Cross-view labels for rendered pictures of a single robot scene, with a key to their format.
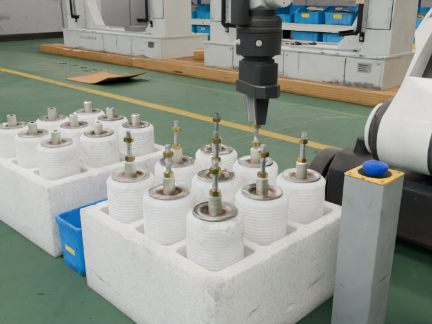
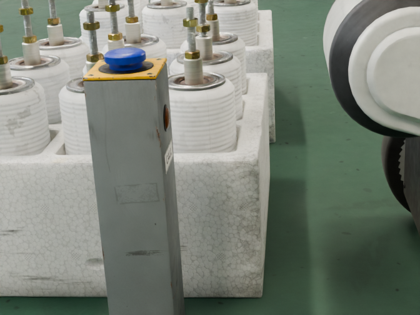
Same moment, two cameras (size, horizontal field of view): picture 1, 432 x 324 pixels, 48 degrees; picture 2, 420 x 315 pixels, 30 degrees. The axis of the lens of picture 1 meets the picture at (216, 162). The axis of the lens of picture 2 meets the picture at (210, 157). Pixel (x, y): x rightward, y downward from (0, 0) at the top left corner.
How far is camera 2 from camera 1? 0.95 m
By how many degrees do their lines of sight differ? 48
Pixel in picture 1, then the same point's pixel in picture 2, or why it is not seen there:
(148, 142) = (232, 29)
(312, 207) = (175, 132)
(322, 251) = not seen: hidden behind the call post
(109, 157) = (163, 38)
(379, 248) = (104, 190)
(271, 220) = (73, 121)
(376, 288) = (118, 260)
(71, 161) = (105, 32)
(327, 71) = not seen: outside the picture
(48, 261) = not seen: hidden behind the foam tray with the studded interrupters
